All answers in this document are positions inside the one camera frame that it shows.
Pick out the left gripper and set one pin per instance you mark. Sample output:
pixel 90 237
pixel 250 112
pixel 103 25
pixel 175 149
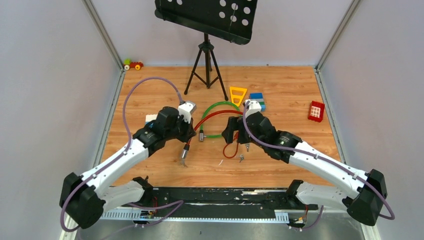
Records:
pixel 190 132

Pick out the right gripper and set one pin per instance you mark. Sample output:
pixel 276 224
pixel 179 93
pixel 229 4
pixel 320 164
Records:
pixel 234 124

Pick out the thick red cable lock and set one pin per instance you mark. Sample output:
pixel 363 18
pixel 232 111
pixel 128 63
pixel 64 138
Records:
pixel 186 147

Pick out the keys of red lock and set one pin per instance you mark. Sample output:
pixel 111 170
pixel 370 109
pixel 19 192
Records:
pixel 182 162

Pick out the small key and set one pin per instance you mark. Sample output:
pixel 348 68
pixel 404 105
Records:
pixel 241 158

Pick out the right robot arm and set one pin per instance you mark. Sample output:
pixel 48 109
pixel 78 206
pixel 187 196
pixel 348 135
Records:
pixel 362 194

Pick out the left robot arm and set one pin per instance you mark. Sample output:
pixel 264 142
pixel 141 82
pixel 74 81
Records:
pixel 87 196

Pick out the yellow triangular plastic piece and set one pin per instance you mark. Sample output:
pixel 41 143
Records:
pixel 237 95

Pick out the blue green stacked blocks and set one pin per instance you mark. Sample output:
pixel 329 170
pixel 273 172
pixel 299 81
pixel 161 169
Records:
pixel 258 96

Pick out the white blue block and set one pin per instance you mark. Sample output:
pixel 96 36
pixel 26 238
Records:
pixel 150 117

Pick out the red window block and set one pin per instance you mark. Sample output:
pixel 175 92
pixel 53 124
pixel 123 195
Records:
pixel 316 111

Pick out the toy car red green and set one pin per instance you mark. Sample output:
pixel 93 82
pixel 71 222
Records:
pixel 129 64

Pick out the black music stand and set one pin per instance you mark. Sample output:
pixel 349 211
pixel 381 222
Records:
pixel 230 20

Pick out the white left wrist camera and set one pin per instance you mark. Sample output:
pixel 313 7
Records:
pixel 186 109

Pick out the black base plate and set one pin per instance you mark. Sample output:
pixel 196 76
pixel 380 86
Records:
pixel 228 203

